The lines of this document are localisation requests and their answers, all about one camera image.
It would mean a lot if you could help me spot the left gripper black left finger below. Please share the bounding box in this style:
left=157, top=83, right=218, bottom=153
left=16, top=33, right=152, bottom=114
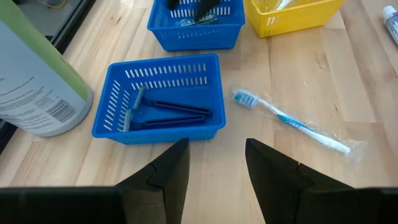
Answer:
left=115, top=138, right=192, bottom=224

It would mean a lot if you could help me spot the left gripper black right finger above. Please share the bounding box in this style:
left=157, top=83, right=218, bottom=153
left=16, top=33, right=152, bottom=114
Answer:
left=244, top=138, right=358, bottom=224

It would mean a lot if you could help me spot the small silver toothpaste tube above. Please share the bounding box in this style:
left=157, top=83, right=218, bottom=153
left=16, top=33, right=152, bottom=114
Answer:
left=174, top=14, right=219, bottom=27

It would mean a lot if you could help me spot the blue disposable razor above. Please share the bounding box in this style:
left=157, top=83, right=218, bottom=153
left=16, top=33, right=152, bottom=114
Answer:
left=122, top=108, right=206, bottom=133
left=132, top=85, right=215, bottom=118

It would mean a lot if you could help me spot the blue white toothbrush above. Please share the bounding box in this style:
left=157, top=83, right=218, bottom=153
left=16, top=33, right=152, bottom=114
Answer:
left=231, top=88, right=368, bottom=169

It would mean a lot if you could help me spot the yellow slotted plastic basket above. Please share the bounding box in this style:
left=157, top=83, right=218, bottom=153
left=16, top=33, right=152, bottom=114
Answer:
left=243, top=0, right=345, bottom=39

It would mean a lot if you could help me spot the white blue toothpaste tube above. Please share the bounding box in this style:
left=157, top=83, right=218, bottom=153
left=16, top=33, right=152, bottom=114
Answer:
left=381, top=5, right=398, bottom=47

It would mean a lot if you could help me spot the blue slotted plastic basket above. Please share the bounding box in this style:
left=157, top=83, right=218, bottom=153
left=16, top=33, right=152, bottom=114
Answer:
left=91, top=53, right=227, bottom=146
left=147, top=0, right=246, bottom=52

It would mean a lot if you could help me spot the white green wipes canister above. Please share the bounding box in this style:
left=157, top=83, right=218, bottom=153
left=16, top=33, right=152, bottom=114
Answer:
left=0, top=0, right=94, bottom=138

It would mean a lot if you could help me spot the yellow floor cable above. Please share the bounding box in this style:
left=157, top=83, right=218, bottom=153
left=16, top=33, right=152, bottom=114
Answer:
left=36, top=0, right=68, bottom=9

